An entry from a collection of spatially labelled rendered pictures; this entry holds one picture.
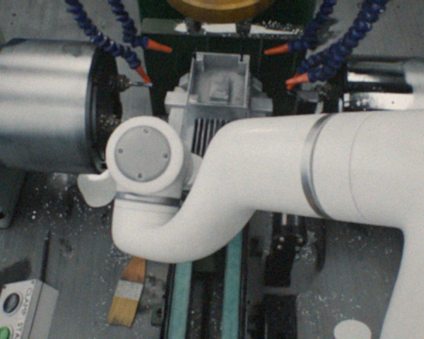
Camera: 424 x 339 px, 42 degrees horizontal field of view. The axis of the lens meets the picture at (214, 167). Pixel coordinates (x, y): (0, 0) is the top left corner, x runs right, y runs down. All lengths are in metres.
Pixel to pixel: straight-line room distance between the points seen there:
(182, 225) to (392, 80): 0.53
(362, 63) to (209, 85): 0.27
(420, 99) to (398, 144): 0.57
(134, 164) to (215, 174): 0.11
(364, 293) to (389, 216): 0.74
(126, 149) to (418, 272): 0.35
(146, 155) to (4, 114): 0.45
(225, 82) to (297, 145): 0.53
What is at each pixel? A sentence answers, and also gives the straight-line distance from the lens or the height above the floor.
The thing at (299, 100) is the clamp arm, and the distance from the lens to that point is 0.79.
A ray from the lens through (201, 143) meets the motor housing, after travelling 0.93.
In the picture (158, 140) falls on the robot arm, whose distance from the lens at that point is 0.59.
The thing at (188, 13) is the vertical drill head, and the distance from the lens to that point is 0.81.
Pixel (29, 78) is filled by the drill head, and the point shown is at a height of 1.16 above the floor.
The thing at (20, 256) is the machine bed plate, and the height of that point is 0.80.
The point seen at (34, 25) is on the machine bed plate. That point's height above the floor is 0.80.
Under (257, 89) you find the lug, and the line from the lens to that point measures 1.02.
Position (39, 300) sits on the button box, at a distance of 0.86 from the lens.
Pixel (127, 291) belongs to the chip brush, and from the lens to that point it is 1.12.
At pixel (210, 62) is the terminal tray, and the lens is 1.01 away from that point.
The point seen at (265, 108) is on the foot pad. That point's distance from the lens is 1.00.
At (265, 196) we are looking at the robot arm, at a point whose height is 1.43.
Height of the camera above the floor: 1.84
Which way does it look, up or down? 56 degrees down
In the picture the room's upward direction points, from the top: straight up
